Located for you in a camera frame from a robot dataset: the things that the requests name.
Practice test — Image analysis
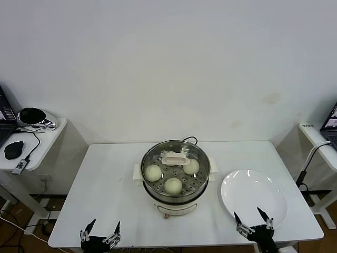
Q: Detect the black cooker power cord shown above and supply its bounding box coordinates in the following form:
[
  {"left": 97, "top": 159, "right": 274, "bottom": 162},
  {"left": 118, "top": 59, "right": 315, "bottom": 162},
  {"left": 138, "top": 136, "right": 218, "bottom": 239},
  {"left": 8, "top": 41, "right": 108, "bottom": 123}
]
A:
[{"left": 181, "top": 135, "right": 200, "bottom": 145}]

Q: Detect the cream electric cooker base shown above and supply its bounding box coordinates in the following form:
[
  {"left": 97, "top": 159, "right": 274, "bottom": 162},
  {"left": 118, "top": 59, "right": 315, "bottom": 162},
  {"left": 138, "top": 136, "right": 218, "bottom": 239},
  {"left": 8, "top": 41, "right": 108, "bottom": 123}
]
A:
[{"left": 133, "top": 171, "right": 217, "bottom": 219}]

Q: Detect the grey usb hub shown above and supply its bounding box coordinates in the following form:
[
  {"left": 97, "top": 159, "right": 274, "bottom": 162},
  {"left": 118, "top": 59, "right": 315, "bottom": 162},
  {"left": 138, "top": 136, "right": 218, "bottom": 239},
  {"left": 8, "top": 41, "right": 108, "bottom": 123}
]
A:
[{"left": 10, "top": 158, "right": 29, "bottom": 175}]

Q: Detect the white laptop cable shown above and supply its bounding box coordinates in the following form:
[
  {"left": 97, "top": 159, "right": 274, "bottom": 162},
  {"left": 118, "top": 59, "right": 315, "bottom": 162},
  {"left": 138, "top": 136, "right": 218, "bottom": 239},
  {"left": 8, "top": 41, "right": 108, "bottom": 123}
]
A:
[{"left": 301, "top": 141, "right": 332, "bottom": 171}]

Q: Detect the black laptop with pink screen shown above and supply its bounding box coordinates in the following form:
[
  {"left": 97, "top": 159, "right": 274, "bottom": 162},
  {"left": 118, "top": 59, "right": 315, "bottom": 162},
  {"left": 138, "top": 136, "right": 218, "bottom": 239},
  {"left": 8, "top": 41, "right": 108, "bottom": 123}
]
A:
[{"left": 0, "top": 85, "right": 19, "bottom": 148}]

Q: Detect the stainless steel steamer basket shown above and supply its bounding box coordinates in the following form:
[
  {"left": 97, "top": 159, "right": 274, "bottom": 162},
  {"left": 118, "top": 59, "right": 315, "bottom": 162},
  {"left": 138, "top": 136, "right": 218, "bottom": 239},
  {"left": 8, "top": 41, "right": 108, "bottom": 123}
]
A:
[{"left": 133, "top": 139, "right": 219, "bottom": 198}]

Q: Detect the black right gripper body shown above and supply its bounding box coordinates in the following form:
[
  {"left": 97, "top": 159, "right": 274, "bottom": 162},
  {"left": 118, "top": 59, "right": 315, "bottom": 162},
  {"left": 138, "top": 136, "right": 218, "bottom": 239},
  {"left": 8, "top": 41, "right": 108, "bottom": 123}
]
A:
[{"left": 246, "top": 225, "right": 279, "bottom": 253}]

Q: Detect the black cable with inline adapter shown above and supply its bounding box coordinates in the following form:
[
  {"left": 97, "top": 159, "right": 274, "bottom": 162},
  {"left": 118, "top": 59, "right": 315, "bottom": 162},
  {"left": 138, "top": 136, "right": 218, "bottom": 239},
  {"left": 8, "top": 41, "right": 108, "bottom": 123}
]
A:
[{"left": 294, "top": 170, "right": 309, "bottom": 192}]

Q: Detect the black computer mouse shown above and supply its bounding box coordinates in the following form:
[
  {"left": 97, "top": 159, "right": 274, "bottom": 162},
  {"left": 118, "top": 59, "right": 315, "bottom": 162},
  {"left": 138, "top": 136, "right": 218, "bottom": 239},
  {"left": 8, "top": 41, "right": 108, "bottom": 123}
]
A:
[{"left": 3, "top": 141, "right": 24, "bottom": 160}]

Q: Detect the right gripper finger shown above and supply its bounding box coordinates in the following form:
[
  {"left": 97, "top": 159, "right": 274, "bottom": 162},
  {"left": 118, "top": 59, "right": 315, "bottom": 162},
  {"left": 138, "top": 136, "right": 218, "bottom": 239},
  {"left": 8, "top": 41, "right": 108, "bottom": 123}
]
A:
[
  {"left": 233, "top": 211, "right": 255, "bottom": 238},
  {"left": 256, "top": 207, "right": 276, "bottom": 230}
]

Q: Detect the thin black hub cable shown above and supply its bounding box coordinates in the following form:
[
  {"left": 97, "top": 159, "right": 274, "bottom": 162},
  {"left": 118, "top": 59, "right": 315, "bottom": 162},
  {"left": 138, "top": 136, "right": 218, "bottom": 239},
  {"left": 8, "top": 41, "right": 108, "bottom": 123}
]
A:
[{"left": 15, "top": 125, "right": 41, "bottom": 161}]

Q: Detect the dark round floor object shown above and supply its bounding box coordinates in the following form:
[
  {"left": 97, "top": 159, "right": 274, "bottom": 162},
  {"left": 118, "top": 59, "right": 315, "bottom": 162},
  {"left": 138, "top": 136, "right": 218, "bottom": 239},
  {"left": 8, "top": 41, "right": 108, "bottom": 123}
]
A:
[{"left": 42, "top": 221, "right": 55, "bottom": 235}]

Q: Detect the black laptop beside printed label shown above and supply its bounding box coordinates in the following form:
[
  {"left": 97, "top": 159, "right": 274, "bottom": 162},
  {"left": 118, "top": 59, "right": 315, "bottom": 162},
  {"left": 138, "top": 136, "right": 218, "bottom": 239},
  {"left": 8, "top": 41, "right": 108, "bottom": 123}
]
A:
[{"left": 319, "top": 101, "right": 337, "bottom": 148}]

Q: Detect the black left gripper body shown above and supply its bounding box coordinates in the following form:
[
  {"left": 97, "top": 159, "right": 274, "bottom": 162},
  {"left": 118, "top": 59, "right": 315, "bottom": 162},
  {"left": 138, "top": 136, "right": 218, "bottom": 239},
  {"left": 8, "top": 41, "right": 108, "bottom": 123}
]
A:
[{"left": 80, "top": 236, "right": 112, "bottom": 253}]

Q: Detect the white side table with mouse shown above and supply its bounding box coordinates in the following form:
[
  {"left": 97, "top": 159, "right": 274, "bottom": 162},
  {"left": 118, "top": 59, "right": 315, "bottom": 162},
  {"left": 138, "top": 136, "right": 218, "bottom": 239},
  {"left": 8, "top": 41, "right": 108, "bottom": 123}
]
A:
[{"left": 0, "top": 117, "right": 89, "bottom": 235}]

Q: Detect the white round plate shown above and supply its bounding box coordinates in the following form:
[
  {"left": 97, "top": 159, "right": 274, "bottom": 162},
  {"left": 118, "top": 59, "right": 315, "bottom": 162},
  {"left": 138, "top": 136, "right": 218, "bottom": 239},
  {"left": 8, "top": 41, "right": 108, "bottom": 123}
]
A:
[{"left": 220, "top": 168, "right": 289, "bottom": 230}]

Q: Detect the glass lid with cream handle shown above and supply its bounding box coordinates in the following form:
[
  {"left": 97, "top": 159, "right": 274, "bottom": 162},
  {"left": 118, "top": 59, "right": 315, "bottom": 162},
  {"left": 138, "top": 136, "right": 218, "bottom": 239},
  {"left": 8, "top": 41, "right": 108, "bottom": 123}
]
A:
[{"left": 140, "top": 139, "right": 211, "bottom": 197}]

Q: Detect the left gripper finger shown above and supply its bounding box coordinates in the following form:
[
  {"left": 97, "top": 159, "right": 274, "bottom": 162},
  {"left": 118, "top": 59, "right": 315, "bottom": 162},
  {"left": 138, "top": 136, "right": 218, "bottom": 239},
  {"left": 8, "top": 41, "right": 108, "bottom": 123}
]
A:
[
  {"left": 80, "top": 218, "right": 96, "bottom": 242},
  {"left": 102, "top": 220, "right": 122, "bottom": 245}
]

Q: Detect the white side table with label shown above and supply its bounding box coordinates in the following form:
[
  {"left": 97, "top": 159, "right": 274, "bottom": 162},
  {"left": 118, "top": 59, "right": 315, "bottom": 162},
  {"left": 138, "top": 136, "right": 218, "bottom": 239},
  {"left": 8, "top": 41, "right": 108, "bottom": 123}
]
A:
[{"left": 276, "top": 121, "right": 337, "bottom": 229}]

